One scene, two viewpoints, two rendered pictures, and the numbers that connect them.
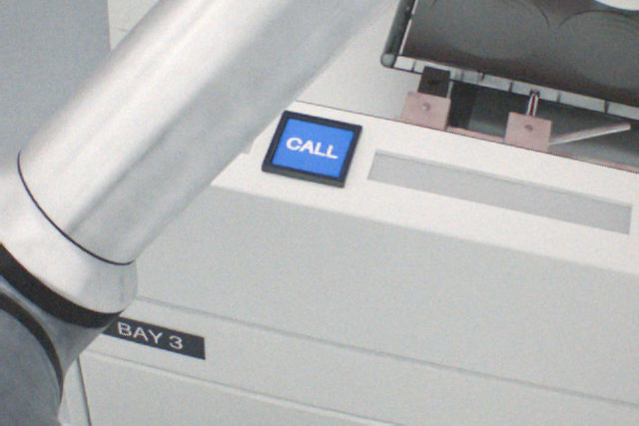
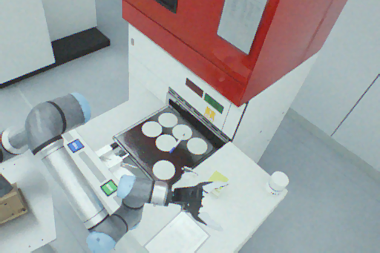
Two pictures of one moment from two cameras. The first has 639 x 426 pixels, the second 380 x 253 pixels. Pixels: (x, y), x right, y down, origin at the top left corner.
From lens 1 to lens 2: 88 cm
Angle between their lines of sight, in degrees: 19
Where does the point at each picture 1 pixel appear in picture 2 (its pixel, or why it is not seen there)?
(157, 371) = not seen: hidden behind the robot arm
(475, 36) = (129, 140)
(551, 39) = (140, 147)
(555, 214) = (95, 173)
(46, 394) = not seen: outside the picture
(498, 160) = (96, 161)
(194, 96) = (21, 134)
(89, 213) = (11, 141)
